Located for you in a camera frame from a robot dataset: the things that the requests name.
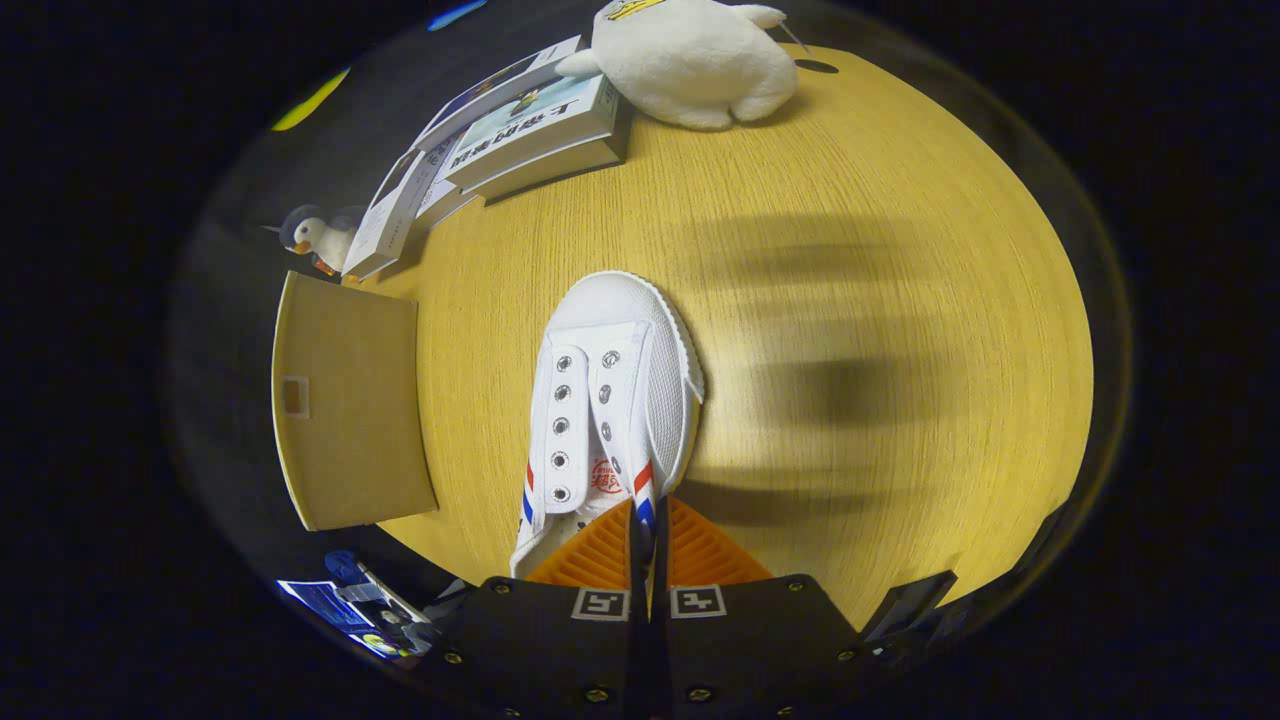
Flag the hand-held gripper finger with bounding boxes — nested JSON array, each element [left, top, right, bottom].
[[655, 498, 871, 720], [420, 498, 646, 720]]

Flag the white canvas shoe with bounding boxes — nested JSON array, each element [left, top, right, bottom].
[[510, 270, 706, 581]]

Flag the beige fabric storage box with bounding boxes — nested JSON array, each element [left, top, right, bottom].
[[272, 270, 439, 531]]

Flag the small dark printed card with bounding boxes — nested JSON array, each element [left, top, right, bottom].
[[345, 560, 436, 661]]

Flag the plain thick book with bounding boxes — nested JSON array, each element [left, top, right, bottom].
[[483, 100, 633, 204]]

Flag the white book with text cover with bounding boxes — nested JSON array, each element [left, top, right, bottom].
[[415, 135, 481, 231]]

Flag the book with pale teal cover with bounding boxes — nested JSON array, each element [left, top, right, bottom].
[[443, 75, 621, 193]]

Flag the penguin plush toy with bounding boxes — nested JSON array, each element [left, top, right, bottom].
[[265, 204, 366, 279]]

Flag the book with blue photo cover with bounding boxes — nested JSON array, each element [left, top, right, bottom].
[[412, 35, 583, 151]]

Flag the white duck plush toy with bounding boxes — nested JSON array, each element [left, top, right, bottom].
[[555, 0, 799, 131]]

